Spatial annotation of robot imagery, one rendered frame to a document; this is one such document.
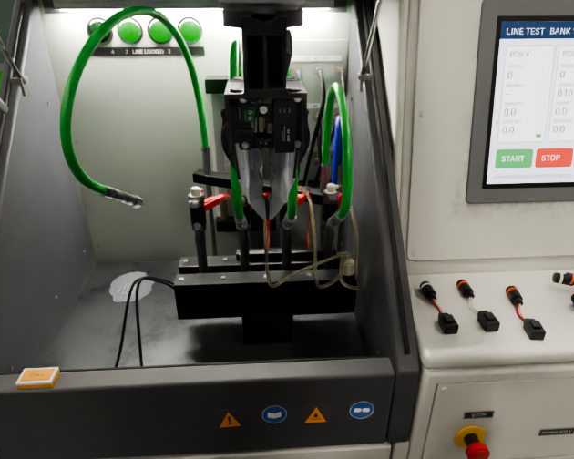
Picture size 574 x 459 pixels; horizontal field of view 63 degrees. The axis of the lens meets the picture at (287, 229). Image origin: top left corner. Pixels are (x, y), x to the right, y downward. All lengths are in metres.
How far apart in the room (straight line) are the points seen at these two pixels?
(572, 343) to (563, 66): 0.46
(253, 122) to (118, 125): 0.72
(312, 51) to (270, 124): 0.63
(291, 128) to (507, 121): 0.57
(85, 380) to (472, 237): 0.70
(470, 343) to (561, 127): 0.43
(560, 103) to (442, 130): 0.21
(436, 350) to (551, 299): 0.27
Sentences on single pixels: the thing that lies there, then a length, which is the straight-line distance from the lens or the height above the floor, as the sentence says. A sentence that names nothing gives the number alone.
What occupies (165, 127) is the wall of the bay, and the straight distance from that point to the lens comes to 1.10.
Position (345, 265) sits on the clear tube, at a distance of 0.88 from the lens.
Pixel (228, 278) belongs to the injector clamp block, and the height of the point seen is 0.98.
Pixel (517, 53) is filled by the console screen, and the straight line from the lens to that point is 0.93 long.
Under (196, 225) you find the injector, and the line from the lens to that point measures 0.83.
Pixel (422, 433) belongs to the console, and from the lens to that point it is 0.87.
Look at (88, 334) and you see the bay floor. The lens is 1.06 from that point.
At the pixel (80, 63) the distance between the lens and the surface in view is 0.70.
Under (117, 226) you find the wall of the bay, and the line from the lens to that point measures 1.23.
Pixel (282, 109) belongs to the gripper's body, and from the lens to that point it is 0.42.
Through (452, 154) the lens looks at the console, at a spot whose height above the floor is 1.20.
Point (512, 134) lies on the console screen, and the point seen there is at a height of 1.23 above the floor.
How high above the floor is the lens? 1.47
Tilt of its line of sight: 28 degrees down
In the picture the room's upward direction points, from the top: straight up
